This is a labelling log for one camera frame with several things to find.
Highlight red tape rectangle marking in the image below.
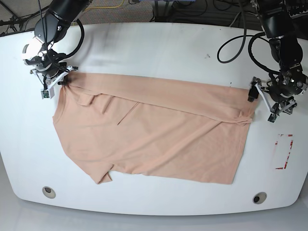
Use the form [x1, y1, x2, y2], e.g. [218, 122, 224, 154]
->
[272, 134, 294, 170]

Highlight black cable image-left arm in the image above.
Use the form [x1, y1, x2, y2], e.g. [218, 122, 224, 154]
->
[53, 19, 85, 63]

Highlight left table cable grommet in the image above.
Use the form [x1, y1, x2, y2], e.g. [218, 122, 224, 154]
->
[42, 186, 56, 199]

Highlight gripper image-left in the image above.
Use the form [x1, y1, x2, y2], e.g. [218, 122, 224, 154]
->
[22, 36, 68, 86]

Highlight peach t-shirt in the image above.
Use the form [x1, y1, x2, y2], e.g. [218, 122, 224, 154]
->
[53, 72, 257, 184]

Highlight black tripod stand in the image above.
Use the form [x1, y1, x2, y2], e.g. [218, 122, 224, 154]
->
[0, 0, 49, 34]

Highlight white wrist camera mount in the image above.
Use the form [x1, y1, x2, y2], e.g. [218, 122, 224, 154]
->
[30, 65, 78, 99]
[250, 77, 297, 123]

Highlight yellow cable on floor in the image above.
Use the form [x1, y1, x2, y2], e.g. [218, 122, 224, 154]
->
[84, 0, 124, 12]

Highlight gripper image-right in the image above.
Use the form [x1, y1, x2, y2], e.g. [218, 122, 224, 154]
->
[247, 63, 308, 103]

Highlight right table cable grommet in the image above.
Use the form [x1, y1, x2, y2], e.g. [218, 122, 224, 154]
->
[253, 192, 267, 205]

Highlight white power strip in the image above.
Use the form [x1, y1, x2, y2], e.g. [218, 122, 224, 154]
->
[287, 3, 308, 19]

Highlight table cable grommet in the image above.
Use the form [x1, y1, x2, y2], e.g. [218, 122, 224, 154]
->
[253, 192, 267, 205]
[42, 186, 56, 199]

